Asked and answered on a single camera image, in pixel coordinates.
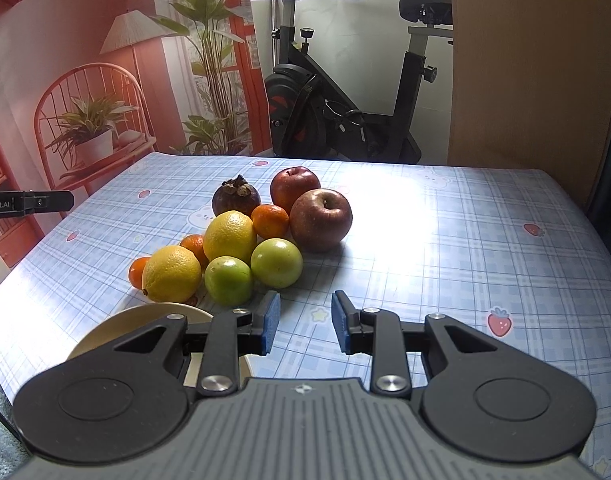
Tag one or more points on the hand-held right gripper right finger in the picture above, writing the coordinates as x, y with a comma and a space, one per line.
341, 324

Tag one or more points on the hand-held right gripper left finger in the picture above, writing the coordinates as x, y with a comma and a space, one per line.
269, 324

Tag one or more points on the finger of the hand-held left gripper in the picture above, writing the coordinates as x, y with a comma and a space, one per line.
30, 204

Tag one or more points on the green apple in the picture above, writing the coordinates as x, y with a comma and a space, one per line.
276, 263
228, 281

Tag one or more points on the small tangerine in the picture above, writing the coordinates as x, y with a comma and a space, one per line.
269, 221
191, 245
137, 273

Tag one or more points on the brownish red apple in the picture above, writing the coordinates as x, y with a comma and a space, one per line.
320, 223

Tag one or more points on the cream round plate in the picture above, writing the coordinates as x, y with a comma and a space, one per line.
135, 317

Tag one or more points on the bright red apple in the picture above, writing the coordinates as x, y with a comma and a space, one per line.
293, 186

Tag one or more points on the yellow lemon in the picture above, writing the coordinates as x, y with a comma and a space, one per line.
229, 236
170, 273

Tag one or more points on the dark purple mangosteen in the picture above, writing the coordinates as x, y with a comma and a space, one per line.
232, 203

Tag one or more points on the black exercise bike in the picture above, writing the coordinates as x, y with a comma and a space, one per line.
305, 105

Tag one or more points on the dark teal curtain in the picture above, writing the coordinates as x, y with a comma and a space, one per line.
608, 200

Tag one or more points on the wooden cabinet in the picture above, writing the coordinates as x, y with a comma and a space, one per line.
525, 60

